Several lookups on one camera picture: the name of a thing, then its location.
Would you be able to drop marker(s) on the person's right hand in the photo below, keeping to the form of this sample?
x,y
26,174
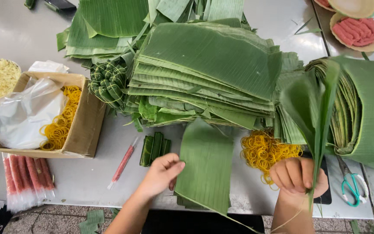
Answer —
x,y
292,174

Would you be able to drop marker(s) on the person's left hand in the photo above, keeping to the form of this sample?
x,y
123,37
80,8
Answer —
x,y
156,177

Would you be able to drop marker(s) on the banana leaf sheet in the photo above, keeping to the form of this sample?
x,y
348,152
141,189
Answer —
x,y
206,162

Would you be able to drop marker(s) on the banana leaf strip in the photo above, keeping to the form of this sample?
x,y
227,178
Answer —
x,y
307,107

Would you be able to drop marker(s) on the small leaf-wrapped parcel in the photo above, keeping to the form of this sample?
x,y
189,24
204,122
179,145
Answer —
x,y
156,146
147,152
166,147

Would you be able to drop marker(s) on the single red sausage stick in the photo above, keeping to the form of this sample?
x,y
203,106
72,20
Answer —
x,y
123,164

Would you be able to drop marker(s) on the pile of yellow rubber bands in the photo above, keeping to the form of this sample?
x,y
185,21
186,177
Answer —
x,y
265,151

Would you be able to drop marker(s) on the black flat slab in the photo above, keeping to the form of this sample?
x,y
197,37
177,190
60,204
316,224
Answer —
x,y
325,201

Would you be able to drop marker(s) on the leaf scraps on ground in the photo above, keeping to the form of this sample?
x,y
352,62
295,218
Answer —
x,y
91,221

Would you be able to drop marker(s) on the cardboard box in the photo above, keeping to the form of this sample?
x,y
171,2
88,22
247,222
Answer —
x,y
86,123

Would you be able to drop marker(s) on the rolled bundle of banana leaves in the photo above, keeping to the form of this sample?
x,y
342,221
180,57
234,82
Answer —
x,y
368,110

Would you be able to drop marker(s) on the bundle of leaf-wrapped parcels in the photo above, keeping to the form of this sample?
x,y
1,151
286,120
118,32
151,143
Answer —
x,y
109,84

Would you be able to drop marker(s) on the yellow rubber bands in carton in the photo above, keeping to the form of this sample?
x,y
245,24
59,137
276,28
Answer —
x,y
62,120

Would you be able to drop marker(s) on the stack of cut banana leaves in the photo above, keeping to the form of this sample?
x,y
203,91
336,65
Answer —
x,y
206,65

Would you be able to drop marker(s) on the row of plastic-wrapped red sausages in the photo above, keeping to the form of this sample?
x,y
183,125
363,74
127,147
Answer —
x,y
28,178

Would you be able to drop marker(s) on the thin leaf slivers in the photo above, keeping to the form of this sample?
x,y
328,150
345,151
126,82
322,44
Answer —
x,y
305,29

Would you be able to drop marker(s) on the clear plastic bag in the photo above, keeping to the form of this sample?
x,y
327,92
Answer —
x,y
24,113

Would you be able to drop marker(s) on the white plastic bag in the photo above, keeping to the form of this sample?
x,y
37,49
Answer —
x,y
48,66

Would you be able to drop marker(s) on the pile of pink meat sticks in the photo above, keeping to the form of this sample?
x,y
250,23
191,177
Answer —
x,y
357,31

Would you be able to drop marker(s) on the heap of large banana leaves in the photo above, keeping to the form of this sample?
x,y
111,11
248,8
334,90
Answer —
x,y
109,22

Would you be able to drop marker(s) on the beige tray with pink meat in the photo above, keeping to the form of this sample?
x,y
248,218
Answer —
x,y
322,3

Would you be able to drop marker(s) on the empty beige tray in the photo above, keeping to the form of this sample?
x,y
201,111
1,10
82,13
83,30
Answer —
x,y
352,7

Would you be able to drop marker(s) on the dark flat object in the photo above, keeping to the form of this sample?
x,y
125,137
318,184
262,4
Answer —
x,y
60,4

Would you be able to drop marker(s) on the small green object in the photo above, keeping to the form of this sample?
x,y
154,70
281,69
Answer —
x,y
30,3

